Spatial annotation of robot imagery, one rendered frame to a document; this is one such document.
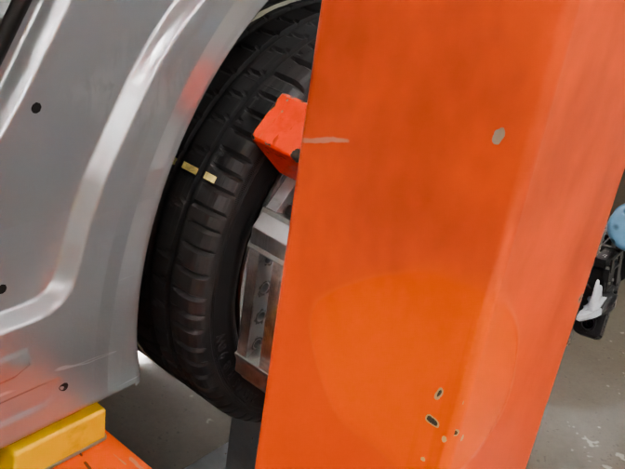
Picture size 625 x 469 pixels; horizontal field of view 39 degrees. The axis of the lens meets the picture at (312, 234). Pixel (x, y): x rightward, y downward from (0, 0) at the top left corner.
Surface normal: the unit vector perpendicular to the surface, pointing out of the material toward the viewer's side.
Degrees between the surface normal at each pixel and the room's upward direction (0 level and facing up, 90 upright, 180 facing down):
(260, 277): 90
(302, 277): 90
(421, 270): 90
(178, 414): 0
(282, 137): 45
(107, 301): 90
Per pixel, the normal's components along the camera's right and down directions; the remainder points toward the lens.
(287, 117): -0.36, -0.43
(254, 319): 0.75, 0.39
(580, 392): 0.14, -0.88
